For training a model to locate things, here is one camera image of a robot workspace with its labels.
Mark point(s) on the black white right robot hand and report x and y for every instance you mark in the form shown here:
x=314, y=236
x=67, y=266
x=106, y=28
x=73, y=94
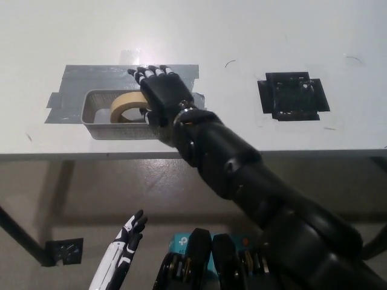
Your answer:
x=164, y=89

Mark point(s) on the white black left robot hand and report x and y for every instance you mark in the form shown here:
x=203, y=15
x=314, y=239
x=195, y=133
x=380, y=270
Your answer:
x=121, y=253

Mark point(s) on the beige masking tape roll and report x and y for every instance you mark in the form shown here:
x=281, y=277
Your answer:
x=121, y=104

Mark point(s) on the small grey mesh container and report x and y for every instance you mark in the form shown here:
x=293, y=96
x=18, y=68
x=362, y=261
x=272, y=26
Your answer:
x=121, y=132

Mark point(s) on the black tape square patch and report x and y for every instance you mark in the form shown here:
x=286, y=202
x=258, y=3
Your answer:
x=290, y=96

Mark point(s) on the black metal table leg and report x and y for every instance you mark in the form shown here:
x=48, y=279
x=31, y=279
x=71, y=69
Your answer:
x=22, y=238

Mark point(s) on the grey duct tape patch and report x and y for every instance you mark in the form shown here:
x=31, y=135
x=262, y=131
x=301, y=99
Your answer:
x=84, y=78

